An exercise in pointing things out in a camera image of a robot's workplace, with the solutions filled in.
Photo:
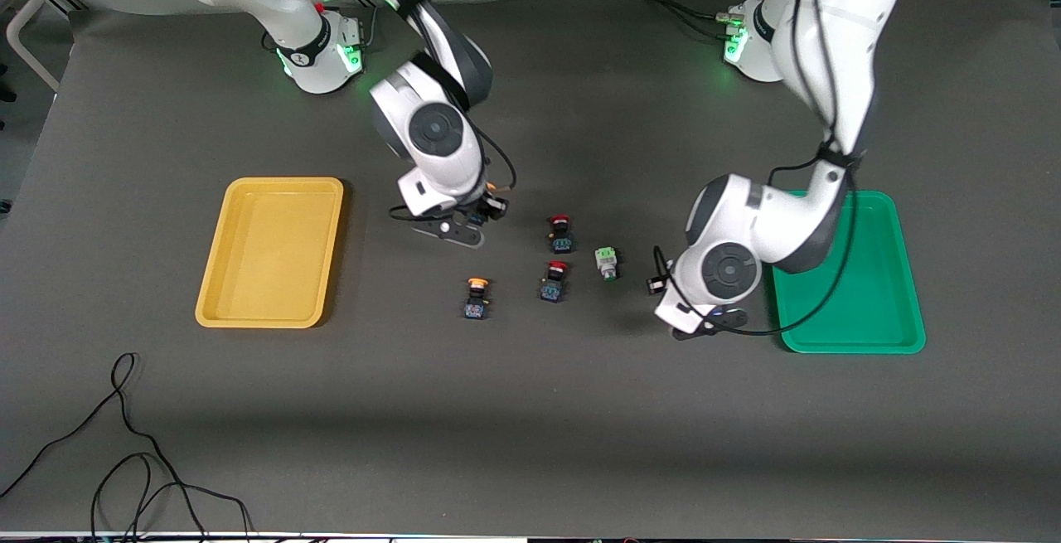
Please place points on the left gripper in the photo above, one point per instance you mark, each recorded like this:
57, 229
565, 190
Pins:
651, 285

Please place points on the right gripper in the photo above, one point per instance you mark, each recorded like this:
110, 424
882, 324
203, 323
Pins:
484, 208

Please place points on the green white button switch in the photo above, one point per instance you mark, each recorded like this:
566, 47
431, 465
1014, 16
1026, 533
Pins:
606, 261

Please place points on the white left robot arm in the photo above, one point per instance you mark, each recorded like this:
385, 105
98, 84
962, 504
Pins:
837, 46

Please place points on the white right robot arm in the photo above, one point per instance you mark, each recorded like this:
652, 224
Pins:
431, 133

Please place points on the dark grey table mat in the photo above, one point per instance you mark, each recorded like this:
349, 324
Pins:
530, 443

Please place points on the green plastic tray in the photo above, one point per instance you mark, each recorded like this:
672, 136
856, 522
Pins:
879, 294

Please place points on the yellow plastic tray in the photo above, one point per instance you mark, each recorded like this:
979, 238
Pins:
269, 253

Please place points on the red push button switch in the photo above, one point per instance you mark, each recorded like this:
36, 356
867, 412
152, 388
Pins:
553, 288
563, 240

